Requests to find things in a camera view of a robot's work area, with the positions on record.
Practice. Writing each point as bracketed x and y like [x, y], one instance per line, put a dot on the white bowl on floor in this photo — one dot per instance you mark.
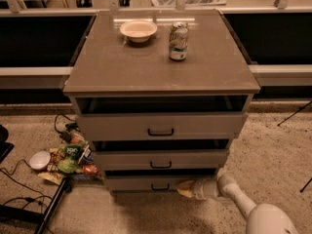
[40, 160]

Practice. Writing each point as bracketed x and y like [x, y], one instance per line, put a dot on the grey top drawer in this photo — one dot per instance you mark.
[149, 118]

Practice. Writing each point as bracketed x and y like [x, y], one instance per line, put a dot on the grey drawer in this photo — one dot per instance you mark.
[149, 118]
[152, 180]
[137, 155]

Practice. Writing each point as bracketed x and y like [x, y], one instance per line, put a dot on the black power adapter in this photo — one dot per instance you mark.
[66, 136]

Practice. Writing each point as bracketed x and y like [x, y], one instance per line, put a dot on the yellow snack wrapper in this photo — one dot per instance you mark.
[55, 178]

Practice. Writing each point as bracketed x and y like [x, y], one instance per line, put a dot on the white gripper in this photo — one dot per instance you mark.
[198, 189]

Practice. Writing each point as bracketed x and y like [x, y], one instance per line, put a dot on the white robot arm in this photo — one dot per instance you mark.
[260, 219]

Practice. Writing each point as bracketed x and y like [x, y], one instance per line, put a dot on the grey bottom drawer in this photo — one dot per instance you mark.
[152, 180]

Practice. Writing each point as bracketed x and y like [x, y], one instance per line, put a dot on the green snack bag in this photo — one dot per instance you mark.
[69, 164]

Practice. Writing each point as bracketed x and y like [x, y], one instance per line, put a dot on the black tripod leg upper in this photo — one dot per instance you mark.
[298, 110]

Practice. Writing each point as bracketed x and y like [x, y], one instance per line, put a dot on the grey drawer cabinet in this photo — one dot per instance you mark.
[112, 66]

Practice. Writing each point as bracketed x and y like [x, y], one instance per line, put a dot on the black stand base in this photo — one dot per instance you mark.
[37, 211]

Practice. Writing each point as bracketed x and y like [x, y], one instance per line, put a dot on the black tripod leg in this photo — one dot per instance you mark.
[306, 184]
[298, 110]

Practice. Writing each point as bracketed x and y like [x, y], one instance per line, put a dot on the red snack packet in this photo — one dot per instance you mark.
[90, 170]

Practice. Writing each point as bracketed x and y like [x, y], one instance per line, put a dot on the grey middle drawer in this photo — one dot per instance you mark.
[137, 155]

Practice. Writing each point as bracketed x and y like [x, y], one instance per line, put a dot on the white bowl on cabinet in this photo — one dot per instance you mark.
[138, 31]

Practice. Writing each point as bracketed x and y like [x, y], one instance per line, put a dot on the green white soda can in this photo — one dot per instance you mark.
[178, 40]

